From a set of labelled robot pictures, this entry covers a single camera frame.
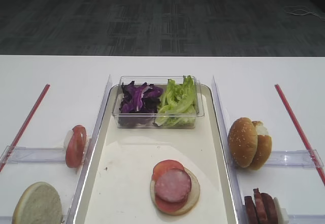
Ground upright tomato slice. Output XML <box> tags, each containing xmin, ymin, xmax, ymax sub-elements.
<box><xmin>66</xmin><ymin>125</ymin><xmax>87</xmax><ymax>168</ymax></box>

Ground left red strip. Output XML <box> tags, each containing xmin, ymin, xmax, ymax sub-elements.
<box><xmin>0</xmin><ymin>84</ymin><xmax>50</xmax><ymax>171</ymax></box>

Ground ham slice on tray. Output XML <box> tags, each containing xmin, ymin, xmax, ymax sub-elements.
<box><xmin>154</xmin><ymin>169</ymin><xmax>191</xmax><ymax>203</ymax></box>

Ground green lettuce leaves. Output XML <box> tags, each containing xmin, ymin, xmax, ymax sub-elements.
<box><xmin>154</xmin><ymin>75</ymin><xmax>197</xmax><ymax>128</ymax></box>

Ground white cable on floor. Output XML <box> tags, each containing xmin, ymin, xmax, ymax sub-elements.
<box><xmin>283</xmin><ymin>5</ymin><xmax>325</xmax><ymax>21</ymax></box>

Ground dark sausage slice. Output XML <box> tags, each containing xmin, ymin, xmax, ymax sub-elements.
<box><xmin>261</xmin><ymin>193</ymin><xmax>278</xmax><ymax>224</ymax></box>
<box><xmin>244</xmin><ymin>196</ymin><xmax>258</xmax><ymax>224</ymax></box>

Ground bottom bun on tray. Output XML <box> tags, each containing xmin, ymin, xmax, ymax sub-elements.
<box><xmin>150</xmin><ymin>167</ymin><xmax>200</xmax><ymax>215</ymax></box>

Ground sesame bun top front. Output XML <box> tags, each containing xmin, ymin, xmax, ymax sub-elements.
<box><xmin>228</xmin><ymin>117</ymin><xmax>257</xmax><ymax>168</ymax></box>

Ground bacon slice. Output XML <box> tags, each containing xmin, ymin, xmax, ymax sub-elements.
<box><xmin>253</xmin><ymin>188</ymin><xmax>269</xmax><ymax>224</ymax></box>

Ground clear tomato holder rail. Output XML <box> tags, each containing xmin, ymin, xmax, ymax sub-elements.
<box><xmin>1</xmin><ymin>141</ymin><xmax>69</xmax><ymax>163</ymax></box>

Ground sesame bun half rear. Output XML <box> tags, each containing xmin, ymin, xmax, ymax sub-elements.
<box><xmin>249</xmin><ymin>121</ymin><xmax>272</xmax><ymax>170</ymax></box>

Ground cream metal tray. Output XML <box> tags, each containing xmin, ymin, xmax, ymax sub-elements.
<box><xmin>75</xmin><ymin>85</ymin><xmax>237</xmax><ymax>223</ymax></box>

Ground right red strip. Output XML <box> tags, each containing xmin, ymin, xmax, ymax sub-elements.
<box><xmin>274</xmin><ymin>84</ymin><xmax>324</xmax><ymax>184</ymax></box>

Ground dark sausage slice front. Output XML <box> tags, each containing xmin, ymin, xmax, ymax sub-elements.
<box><xmin>244</xmin><ymin>196</ymin><xmax>258</xmax><ymax>224</ymax></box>

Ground upper tomato slice on tray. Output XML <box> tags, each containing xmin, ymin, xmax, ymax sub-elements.
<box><xmin>151</xmin><ymin>159</ymin><xmax>184</xmax><ymax>181</ymax></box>

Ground clear plastic salad container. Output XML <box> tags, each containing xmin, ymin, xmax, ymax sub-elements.
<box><xmin>112</xmin><ymin>75</ymin><xmax>205</xmax><ymax>129</ymax></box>

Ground purple cabbage leaves pile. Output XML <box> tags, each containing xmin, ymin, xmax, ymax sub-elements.
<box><xmin>119</xmin><ymin>81</ymin><xmax>164</xmax><ymax>127</ymax></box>

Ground clear meat holder rail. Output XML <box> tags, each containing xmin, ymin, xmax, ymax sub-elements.
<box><xmin>281</xmin><ymin>208</ymin><xmax>325</xmax><ymax>224</ymax></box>

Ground left clear long rail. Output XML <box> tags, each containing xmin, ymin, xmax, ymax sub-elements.
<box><xmin>66</xmin><ymin>75</ymin><xmax>112</xmax><ymax>224</ymax></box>

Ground red strip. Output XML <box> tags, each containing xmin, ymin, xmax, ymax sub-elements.
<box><xmin>274</xmin><ymin>84</ymin><xmax>324</xmax><ymax>184</ymax></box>
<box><xmin>0</xmin><ymin>84</ymin><xmax>50</xmax><ymax>171</ymax></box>

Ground clear bun holder rail right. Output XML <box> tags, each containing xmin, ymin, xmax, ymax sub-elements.
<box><xmin>264</xmin><ymin>150</ymin><xmax>324</xmax><ymax>168</ymax></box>

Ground white pusher block meat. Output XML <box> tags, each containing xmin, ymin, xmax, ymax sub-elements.
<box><xmin>273</xmin><ymin>198</ymin><xmax>289</xmax><ymax>224</ymax></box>

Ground dark sausage slice rear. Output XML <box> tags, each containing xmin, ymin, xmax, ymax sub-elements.
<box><xmin>261</xmin><ymin>193</ymin><xmax>278</xmax><ymax>224</ymax></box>

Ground upright pale bun half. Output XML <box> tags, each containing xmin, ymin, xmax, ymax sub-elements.
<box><xmin>12</xmin><ymin>181</ymin><xmax>63</xmax><ymax>223</ymax></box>

